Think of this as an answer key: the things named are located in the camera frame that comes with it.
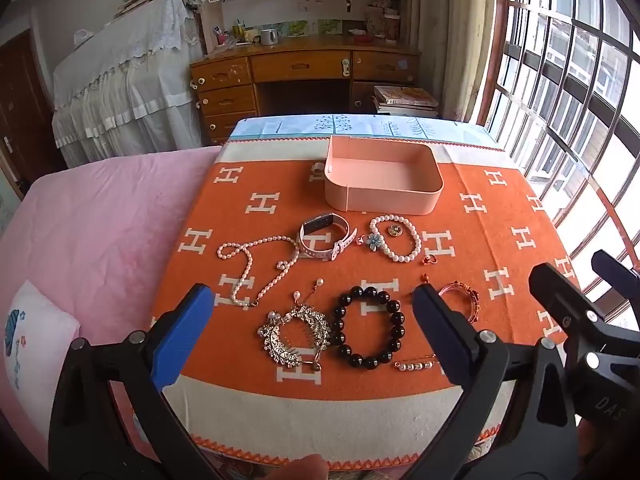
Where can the light blue tablecloth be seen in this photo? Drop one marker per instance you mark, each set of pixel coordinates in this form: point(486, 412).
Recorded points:
point(300, 127)

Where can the beige curtain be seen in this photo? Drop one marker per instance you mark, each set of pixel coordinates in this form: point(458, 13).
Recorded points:
point(460, 35)

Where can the pearl pin brooch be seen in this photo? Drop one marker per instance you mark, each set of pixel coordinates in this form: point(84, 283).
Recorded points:
point(415, 366)

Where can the white embroidered pillow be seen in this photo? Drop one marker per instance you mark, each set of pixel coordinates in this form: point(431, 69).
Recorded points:
point(40, 330)

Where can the white lace cover cloth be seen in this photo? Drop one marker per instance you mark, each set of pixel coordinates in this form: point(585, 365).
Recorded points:
point(125, 85)

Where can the silver rhinestone hair comb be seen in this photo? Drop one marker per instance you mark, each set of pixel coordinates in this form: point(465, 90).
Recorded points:
point(277, 340)

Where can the pink pen cup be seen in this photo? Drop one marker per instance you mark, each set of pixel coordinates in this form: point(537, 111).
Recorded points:
point(221, 38)

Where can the person's left hand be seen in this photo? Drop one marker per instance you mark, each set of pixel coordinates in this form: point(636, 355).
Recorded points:
point(302, 467)

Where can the pink bedsheet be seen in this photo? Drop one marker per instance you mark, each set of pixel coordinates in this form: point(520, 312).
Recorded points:
point(100, 235)

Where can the stack of books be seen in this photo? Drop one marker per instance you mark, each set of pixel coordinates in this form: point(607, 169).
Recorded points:
point(405, 97)

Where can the patterned storage jar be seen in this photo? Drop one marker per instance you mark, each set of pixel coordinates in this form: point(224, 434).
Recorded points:
point(380, 22)

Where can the white mug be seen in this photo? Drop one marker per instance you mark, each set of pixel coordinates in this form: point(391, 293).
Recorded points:
point(269, 36)

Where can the orange printed blanket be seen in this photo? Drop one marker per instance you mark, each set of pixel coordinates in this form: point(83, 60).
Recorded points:
point(450, 220)

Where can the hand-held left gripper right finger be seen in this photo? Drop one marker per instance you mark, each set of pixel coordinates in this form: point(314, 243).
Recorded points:
point(440, 330)

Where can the wooden desk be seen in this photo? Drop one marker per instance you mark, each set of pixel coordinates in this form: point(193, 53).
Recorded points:
point(300, 65)

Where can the window grille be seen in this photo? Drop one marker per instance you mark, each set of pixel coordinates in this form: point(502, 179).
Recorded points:
point(530, 57)

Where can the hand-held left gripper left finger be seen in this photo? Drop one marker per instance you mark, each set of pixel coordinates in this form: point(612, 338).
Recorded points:
point(182, 340)

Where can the pink storage tray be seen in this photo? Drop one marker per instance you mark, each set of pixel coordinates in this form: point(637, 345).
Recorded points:
point(380, 200)

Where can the brown wooden door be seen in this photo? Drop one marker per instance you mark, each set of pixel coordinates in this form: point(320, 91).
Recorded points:
point(25, 110)

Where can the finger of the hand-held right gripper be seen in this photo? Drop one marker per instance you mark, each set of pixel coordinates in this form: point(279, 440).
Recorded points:
point(560, 292)
point(615, 267)

